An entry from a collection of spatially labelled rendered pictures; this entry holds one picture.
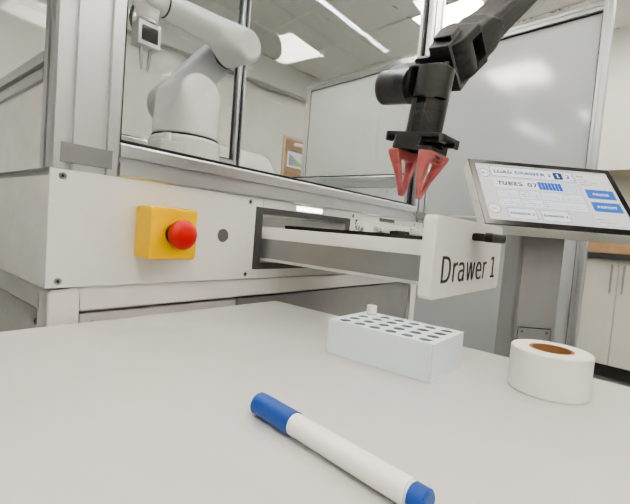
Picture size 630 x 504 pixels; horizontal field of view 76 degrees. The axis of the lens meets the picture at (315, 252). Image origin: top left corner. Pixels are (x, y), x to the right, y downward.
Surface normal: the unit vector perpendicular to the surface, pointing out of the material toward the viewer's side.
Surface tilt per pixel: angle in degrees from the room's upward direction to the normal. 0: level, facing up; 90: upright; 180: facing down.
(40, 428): 0
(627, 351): 90
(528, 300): 90
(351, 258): 90
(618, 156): 90
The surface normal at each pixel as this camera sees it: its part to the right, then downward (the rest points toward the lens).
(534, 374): -0.78, -0.03
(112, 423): 0.08, -1.00
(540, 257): 0.02, 0.05
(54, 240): 0.76, 0.10
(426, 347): -0.62, -0.01
